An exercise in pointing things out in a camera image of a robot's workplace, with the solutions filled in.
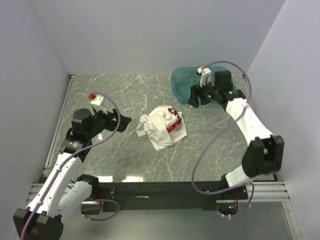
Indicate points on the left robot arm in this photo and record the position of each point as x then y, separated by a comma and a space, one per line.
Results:
43, 218

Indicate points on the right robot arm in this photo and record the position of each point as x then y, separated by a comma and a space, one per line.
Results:
264, 153

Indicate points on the aluminium frame rail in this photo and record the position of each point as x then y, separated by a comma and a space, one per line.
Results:
263, 192

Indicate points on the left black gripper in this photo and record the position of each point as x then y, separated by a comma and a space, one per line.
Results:
112, 125

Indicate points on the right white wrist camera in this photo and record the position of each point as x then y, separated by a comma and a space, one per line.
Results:
205, 76

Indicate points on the white t-shirt red print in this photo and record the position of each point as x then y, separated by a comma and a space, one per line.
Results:
164, 127

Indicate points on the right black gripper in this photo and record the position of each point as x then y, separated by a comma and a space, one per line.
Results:
193, 101

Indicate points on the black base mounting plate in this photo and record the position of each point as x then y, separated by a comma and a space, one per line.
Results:
162, 195

